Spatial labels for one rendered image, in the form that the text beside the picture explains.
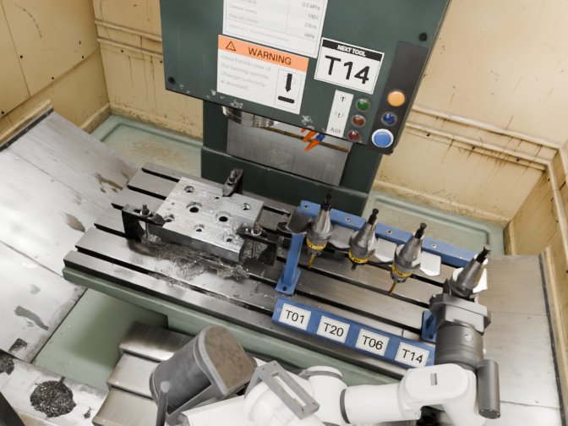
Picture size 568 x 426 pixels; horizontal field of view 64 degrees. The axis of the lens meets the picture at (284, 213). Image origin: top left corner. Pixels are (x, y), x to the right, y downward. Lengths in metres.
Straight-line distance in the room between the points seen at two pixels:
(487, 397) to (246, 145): 1.21
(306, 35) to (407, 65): 0.16
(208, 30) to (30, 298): 1.17
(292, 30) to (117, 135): 1.78
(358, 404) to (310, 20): 0.68
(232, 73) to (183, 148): 1.53
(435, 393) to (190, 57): 0.72
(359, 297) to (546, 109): 1.03
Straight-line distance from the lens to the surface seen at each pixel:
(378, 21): 0.73
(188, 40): 0.85
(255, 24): 0.78
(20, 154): 2.01
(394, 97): 0.77
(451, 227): 2.25
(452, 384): 0.87
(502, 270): 1.86
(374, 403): 0.94
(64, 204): 1.90
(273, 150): 1.72
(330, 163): 1.68
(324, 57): 0.77
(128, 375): 1.47
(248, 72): 0.82
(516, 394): 1.57
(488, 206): 2.26
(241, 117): 1.03
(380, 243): 1.14
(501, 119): 1.99
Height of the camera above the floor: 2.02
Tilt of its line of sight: 45 degrees down
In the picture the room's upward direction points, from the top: 10 degrees clockwise
